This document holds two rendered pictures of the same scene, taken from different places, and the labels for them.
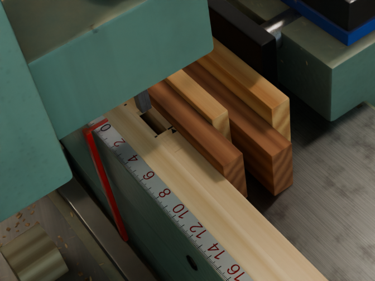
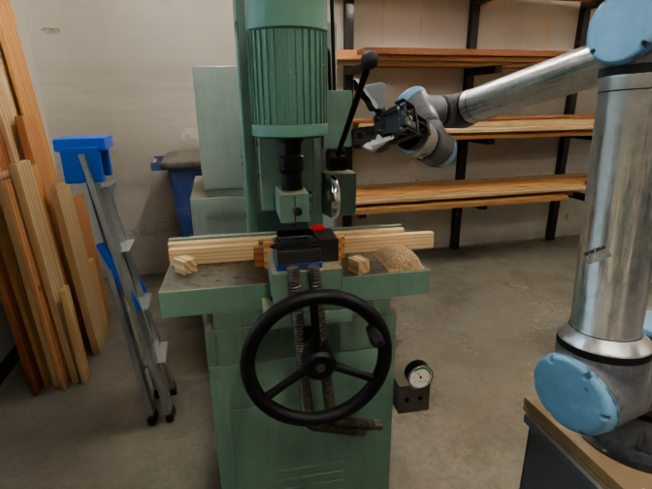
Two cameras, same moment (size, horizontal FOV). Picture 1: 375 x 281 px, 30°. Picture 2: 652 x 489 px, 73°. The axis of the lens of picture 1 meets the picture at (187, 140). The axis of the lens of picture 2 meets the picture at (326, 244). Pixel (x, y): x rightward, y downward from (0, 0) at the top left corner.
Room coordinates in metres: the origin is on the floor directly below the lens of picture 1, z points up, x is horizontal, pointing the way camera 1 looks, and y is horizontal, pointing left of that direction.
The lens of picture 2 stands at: (0.74, -0.96, 1.27)
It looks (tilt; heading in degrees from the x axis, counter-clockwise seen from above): 18 degrees down; 106
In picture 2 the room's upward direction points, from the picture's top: straight up
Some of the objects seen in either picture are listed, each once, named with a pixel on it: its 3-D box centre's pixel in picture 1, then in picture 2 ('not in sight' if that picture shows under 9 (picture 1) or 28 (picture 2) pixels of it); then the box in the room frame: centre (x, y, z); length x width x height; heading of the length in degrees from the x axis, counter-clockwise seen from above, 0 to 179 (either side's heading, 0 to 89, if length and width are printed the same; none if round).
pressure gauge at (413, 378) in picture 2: not in sight; (417, 375); (0.71, -0.04, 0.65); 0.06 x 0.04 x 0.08; 27
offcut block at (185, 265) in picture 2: not in sight; (185, 265); (0.17, -0.13, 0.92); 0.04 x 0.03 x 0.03; 157
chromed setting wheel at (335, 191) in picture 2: not in sight; (332, 196); (0.44, 0.20, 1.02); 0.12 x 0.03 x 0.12; 117
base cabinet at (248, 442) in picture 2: not in sight; (294, 405); (0.33, 0.13, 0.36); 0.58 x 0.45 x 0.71; 117
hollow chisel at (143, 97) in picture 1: (138, 84); not in sight; (0.38, 0.03, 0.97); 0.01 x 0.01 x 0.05; 27
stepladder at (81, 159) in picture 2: not in sight; (124, 286); (-0.46, 0.37, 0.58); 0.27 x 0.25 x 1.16; 31
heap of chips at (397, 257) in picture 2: not in sight; (398, 253); (0.64, 0.06, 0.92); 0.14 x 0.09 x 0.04; 117
